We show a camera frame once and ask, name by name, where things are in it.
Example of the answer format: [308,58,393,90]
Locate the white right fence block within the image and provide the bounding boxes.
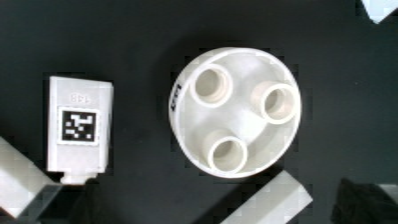
[361,0,398,24]

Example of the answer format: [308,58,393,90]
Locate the white front fence rail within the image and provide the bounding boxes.
[221,171,313,224]

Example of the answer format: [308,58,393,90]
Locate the white round stool seat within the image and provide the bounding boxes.
[169,47,303,178]

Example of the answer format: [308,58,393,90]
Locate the white stool leg with tag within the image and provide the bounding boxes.
[49,76,114,185]

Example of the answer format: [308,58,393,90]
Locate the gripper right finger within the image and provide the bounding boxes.
[331,179,398,224]

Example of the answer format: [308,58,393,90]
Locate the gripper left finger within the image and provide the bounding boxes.
[0,137,63,219]

